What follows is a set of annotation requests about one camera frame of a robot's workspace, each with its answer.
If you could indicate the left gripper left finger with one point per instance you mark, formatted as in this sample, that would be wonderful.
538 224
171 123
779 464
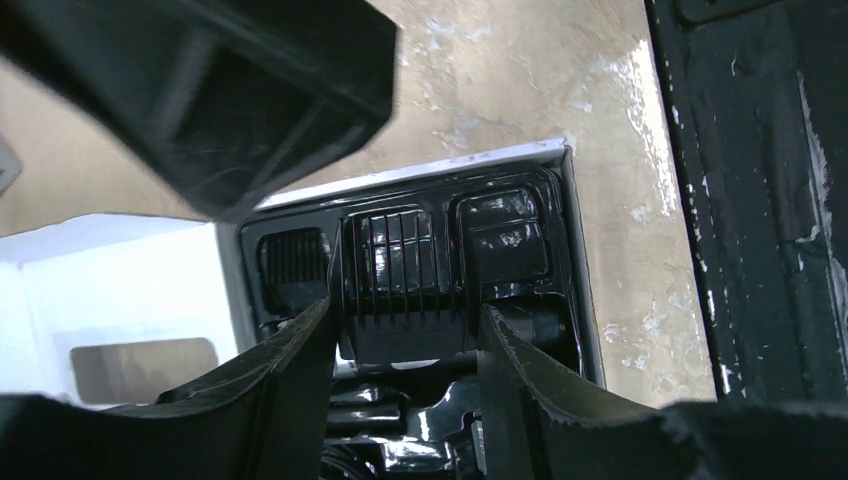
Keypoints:
261 415

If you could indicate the white hair clipper kit box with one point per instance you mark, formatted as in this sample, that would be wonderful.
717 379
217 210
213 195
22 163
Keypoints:
122 280

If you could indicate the medium black comb guard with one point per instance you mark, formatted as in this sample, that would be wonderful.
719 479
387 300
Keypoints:
293 268

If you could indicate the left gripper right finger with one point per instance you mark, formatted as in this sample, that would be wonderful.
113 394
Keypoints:
543 421

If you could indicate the black plastic insert tray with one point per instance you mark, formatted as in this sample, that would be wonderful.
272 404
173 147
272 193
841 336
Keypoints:
422 420

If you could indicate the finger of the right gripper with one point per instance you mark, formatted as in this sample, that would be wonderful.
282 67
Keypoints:
225 101

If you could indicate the large black comb guard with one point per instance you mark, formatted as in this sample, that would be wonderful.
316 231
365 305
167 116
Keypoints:
398 290

